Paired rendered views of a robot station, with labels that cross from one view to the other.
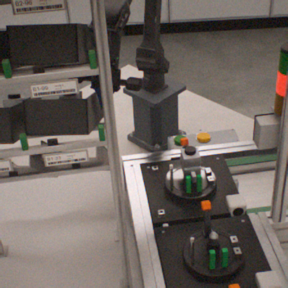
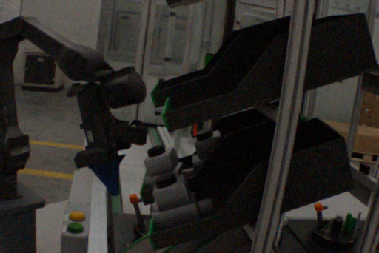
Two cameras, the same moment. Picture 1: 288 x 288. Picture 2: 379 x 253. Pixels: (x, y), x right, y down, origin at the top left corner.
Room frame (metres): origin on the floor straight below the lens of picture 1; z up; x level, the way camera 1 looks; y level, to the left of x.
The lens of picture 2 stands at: (1.17, 0.90, 1.47)
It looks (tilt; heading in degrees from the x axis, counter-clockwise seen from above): 16 degrees down; 267
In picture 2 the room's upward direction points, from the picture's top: 7 degrees clockwise
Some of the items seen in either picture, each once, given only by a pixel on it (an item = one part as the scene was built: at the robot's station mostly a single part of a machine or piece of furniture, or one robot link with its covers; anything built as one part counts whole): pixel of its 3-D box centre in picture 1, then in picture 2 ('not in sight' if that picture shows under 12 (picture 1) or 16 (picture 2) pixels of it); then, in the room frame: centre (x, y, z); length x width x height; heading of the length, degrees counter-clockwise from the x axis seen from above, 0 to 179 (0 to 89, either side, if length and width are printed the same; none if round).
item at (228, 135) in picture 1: (203, 146); (76, 227); (1.32, -0.18, 0.93); 0.21 x 0.07 x 0.06; 96
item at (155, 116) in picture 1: (155, 113); (7, 232); (1.48, -0.04, 0.96); 0.15 x 0.15 x 0.20; 43
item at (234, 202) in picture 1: (235, 206); not in sight; (1.01, -0.22, 0.97); 0.05 x 0.05 x 0.04; 6
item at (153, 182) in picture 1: (190, 188); (161, 237); (1.10, -0.11, 0.96); 0.24 x 0.24 x 0.02; 6
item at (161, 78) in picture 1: (153, 78); (6, 183); (1.48, -0.04, 1.09); 0.07 x 0.07 x 0.06; 43
